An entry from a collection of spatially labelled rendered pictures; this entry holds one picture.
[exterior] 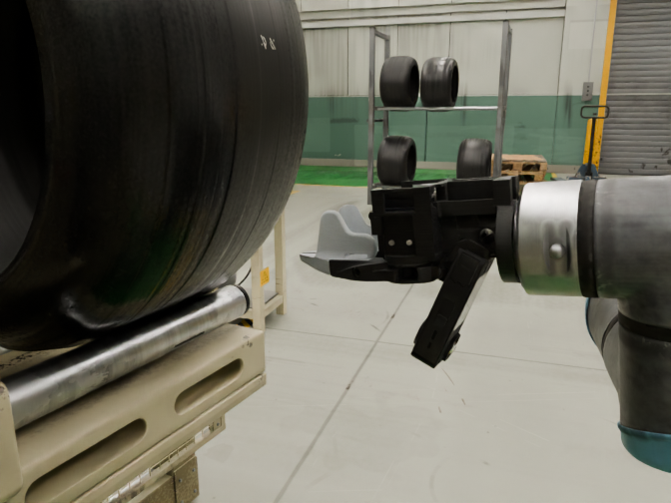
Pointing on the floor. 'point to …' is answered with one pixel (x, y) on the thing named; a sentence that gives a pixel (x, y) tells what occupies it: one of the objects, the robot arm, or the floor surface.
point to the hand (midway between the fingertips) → (314, 262)
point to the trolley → (433, 100)
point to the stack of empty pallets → (524, 170)
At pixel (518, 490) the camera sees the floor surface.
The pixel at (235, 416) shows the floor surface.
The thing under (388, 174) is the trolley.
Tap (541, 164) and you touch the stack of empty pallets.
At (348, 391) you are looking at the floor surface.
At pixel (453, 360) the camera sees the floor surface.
